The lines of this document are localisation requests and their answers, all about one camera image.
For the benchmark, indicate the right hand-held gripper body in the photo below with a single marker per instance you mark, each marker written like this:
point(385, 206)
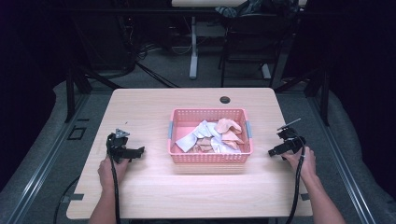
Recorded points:
point(291, 141)

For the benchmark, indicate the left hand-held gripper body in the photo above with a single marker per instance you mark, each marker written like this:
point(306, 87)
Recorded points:
point(117, 146)

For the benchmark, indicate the person's right hand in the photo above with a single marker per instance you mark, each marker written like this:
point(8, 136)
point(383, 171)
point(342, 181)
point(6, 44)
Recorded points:
point(303, 165)

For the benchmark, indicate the person's left hand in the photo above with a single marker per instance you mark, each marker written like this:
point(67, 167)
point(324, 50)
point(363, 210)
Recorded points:
point(109, 172)

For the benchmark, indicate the peach pink cloth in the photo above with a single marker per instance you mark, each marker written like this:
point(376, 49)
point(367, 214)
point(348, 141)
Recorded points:
point(229, 130)

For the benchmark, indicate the white cloth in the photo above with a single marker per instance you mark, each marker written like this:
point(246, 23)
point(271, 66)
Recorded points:
point(222, 146)

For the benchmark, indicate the grey tape strip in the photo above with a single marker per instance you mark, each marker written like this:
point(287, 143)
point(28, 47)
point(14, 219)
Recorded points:
point(76, 197)
point(305, 197)

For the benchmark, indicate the pale blue cloth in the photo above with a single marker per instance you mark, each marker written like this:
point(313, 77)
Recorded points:
point(193, 137)

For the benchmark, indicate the black metal stand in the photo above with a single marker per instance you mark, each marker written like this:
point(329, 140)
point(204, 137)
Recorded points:
point(320, 90)
point(72, 90)

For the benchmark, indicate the brown patterned cloth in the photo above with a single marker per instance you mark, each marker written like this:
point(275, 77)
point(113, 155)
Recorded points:
point(204, 144)

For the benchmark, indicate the pink plastic basket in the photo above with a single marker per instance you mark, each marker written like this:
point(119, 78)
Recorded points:
point(210, 157)

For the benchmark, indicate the black chair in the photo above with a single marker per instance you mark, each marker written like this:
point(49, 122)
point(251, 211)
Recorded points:
point(249, 46)

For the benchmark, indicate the white desk leg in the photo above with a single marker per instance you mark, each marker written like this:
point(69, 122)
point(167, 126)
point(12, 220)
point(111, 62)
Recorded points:
point(194, 53)

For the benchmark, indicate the grey cloth on chair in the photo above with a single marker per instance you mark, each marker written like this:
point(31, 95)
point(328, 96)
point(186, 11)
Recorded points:
point(232, 10)

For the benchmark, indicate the white desk top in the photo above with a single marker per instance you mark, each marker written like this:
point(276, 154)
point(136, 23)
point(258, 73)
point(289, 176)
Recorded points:
point(208, 2)

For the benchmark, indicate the aluminium floor rail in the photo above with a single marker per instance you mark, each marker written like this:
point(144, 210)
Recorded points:
point(46, 161)
point(342, 165)

